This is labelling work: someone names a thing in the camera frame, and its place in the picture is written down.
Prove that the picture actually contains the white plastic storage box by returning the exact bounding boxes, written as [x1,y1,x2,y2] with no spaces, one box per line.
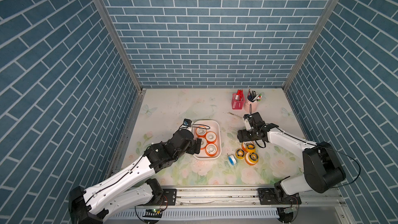
[192,120,222,160]

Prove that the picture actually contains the pink bucket pen holder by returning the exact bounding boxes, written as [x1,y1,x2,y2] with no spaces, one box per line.
[243,95,259,113]

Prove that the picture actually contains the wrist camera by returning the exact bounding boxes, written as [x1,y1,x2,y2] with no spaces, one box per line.
[243,112,259,131]
[181,119,192,131]

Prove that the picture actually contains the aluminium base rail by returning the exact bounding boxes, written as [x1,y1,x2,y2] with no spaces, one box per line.
[162,185,345,208]

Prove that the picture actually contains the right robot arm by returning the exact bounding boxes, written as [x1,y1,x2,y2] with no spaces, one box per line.
[237,123,346,205]

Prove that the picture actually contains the yellow black tape roll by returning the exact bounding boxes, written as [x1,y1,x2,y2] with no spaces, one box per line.
[241,142,256,153]
[235,148,246,160]

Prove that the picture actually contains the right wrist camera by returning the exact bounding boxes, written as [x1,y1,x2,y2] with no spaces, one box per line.
[243,112,259,131]

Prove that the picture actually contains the orange sealing tape roll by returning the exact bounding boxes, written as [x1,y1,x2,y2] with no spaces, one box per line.
[196,125,208,138]
[205,143,218,157]
[205,131,217,144]
[200,137,207,150]

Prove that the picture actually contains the red marker in mesh holder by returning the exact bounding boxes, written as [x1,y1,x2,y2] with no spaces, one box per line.
[235,90,243,101]

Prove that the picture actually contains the pink mesh pen holder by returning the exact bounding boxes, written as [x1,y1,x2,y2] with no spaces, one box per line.
[231,93,245,110]

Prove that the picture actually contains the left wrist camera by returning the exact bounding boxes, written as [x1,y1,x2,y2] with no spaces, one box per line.
[181,119,192,131]

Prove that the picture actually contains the large yellow orange tape roll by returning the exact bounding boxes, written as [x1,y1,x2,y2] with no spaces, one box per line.
[245,152,259,166]

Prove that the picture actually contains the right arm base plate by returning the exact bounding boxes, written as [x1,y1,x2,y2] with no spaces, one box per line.
[257,188,302,205]

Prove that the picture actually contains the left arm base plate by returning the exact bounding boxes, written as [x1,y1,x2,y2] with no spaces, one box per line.
[143,188,177,207]

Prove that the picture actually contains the small blue tape roll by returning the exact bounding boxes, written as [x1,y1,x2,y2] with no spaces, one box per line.
[228,155,237,166]

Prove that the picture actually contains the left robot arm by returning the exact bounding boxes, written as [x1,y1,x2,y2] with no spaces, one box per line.
[68,129,202,224]

